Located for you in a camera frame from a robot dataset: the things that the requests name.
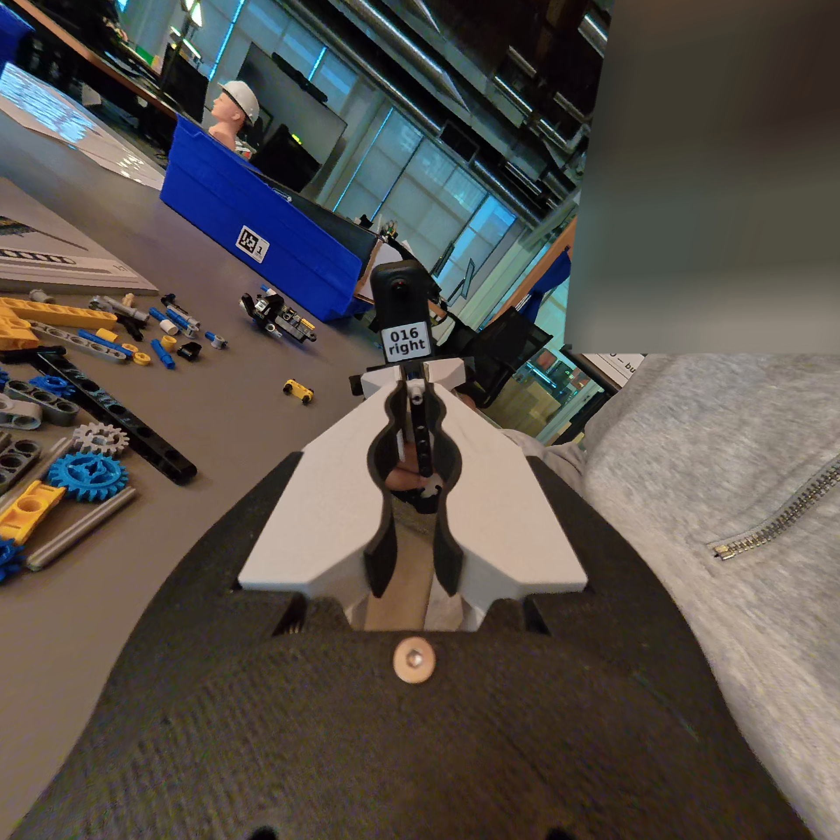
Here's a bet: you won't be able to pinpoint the glossy printed sheet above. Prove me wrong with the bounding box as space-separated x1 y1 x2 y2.
0 62 166 193

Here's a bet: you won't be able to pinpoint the person's right forearm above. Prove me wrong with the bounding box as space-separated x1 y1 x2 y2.
502 430 588 487

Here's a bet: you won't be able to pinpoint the grey three-hole lego liftarm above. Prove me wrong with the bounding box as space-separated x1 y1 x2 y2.
3 378 81 422

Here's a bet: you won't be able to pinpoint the beige pants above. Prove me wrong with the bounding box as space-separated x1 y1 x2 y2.
363 505 437 632

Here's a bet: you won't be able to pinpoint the grey lego axle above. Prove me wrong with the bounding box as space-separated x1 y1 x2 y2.
25 486 139 572
0 436 74 514

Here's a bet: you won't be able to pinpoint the white cardboard box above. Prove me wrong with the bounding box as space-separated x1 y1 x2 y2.
354 238 421 304

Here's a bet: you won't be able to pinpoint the short black lego beam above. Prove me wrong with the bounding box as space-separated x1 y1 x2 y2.
408 381 435 479

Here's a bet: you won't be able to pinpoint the long black lego beam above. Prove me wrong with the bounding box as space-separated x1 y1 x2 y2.
36 351 198 487

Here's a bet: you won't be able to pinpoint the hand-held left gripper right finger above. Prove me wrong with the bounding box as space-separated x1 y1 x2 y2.
427 382 588 632

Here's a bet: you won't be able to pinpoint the large wall screen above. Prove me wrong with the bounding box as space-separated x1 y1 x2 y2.
236 42 347 191

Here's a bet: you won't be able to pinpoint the small blue lego gear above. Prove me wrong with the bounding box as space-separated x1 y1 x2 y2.
29 373 80 403

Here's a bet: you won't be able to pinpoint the long grey lego liftarm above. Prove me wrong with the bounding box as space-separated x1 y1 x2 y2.
29 319 130 365

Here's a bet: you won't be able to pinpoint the white sign board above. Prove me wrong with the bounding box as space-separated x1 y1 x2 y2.
581 353 647 388

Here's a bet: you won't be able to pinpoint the black and blue lego connector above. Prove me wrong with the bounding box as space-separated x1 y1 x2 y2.
161 293 202 332

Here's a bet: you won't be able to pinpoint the grey instruction booklet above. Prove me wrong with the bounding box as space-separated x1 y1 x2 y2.
0 177 160 295

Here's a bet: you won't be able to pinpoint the blue storage bin with tag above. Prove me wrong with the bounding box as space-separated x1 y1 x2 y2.
159 113 382 322

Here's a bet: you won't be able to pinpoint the yellow angled lego piece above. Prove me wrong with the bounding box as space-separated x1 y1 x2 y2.
0 314 42 352

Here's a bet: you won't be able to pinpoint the grey lego piston piece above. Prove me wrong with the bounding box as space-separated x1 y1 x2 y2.
88 293 151 324

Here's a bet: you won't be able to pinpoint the dark grey lego liftarm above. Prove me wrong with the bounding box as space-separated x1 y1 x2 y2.
0 438 43 494

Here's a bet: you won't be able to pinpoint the large blue lego gear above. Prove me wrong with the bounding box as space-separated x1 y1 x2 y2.
46 451 130 504

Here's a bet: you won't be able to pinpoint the grey zip hoodie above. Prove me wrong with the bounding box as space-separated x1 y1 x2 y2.
581 354 840 840

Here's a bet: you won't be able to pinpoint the long yellow lego beam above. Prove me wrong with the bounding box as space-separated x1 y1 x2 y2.
0 296 118 330

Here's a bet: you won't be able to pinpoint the light grey lego liftarm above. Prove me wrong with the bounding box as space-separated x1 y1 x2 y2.
0 392 43 432

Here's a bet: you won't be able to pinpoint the blue lego axle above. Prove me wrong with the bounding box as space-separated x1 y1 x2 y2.
77 328 136 360

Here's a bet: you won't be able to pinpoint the plain blue storage bin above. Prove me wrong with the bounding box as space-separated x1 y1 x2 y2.
0 3 35 73

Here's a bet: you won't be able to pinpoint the black office chair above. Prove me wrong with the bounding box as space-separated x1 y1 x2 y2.
453 307 553 408

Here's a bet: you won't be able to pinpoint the person's right hand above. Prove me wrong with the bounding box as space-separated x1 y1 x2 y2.
386 446 429 493

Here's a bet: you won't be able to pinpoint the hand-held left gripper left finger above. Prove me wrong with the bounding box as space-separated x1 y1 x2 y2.
237 381 403 631

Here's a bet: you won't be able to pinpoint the grey lego gear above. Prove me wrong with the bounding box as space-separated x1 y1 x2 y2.
70 421 130 461

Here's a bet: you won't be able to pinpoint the mannequin head with hard hat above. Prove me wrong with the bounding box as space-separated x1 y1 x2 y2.
209 80 262 142

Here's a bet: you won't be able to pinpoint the yellow lego connector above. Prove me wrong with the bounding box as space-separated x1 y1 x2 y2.
0 479 68 547

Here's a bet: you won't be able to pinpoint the black lego assembly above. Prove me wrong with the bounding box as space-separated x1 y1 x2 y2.
240 283 318 344

